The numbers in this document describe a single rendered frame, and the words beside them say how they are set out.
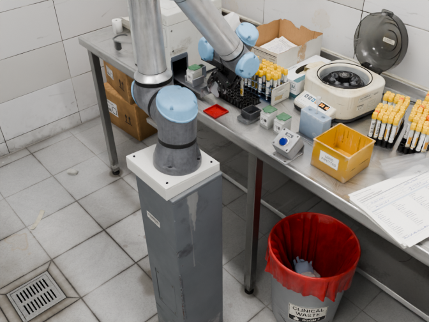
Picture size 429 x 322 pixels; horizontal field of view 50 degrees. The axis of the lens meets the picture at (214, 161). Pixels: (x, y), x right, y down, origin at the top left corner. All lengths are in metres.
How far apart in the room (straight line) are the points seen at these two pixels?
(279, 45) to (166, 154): 0.93
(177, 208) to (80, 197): 1.44
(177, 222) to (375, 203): 0.58
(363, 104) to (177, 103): 0.73
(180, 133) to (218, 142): 1.30
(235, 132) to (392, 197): 0.57
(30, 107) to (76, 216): 0.87
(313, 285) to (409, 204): 0.53
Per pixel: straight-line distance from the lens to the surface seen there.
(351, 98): 1.66
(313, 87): 1.74
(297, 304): 1.91
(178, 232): 1.46
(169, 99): 1.30
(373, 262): 2.08
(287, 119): 1.59
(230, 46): 1.32
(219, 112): 1.72
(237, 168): 2.41
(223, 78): 1.64
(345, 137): 1.54
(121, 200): 2.69
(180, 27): 1.83
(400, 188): 1.46
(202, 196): 1.44
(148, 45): 1.34
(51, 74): 3.16
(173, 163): 1.36
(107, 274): 2.35
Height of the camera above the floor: 1.80
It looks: 39 degrees down
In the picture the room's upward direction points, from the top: 1 degrees counter-clockwise
